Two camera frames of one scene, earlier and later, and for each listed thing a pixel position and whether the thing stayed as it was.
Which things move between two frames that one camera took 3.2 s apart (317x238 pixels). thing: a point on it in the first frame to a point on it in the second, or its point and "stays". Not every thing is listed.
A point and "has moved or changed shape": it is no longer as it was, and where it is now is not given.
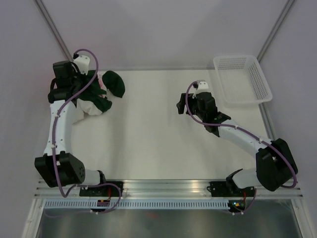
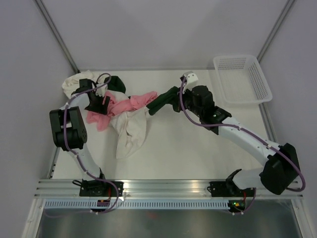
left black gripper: [76, 72] to [101, 109]
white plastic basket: [242, 81] stays
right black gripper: [180, 105] stays
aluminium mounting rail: [173, 189] stays
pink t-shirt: [101, 86] to [137, 100]
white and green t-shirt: [95, 94] has moved or changed shape
